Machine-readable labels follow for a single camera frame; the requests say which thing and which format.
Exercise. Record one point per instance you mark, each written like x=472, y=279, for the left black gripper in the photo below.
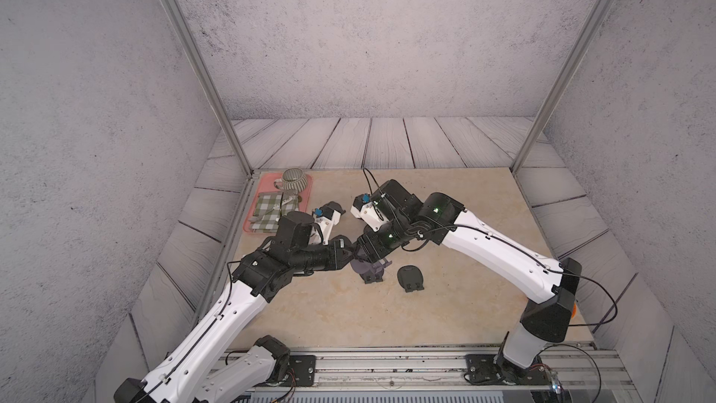
x=335, y=260

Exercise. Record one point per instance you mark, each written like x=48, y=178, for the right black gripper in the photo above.
x=369, y=242

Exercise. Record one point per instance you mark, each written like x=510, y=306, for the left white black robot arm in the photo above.
x=302, y=245

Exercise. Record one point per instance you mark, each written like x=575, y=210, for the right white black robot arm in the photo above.
x=548, y=285

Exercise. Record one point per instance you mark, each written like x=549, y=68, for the green checkered cloth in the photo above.
x=269, y=209

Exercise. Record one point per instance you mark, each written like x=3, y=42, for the striped ceramic cup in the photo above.
x=292, y=180

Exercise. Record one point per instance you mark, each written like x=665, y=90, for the pink plastic tray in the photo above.
x=266, y=186

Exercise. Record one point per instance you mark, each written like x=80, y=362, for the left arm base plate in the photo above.
x=296, y=370

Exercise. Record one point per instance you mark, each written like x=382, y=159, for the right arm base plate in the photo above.
x=485, y=369

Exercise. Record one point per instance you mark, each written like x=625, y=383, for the aluminium rail frame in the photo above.
x=578, y=374

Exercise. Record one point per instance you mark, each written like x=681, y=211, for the right metal corner post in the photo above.
x=595, y=18

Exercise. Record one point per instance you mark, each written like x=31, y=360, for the metal corner post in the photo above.
x=177, y=19
x=595, y=18

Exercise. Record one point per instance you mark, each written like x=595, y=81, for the left metal corner post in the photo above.
x=177, y=19

